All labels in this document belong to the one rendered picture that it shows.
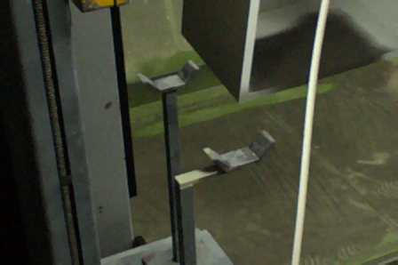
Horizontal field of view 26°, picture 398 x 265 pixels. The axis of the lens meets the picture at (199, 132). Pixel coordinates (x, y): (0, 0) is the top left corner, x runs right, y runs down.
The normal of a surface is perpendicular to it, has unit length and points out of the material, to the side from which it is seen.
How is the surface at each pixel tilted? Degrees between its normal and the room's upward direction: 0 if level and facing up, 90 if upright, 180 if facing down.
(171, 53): 57
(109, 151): 90
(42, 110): 90
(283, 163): 0
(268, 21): 11
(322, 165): 0
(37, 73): 90
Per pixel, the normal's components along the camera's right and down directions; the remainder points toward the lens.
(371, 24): 0.06, -0.74
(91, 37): 0.43, 0.47
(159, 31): 0.34, -0.07
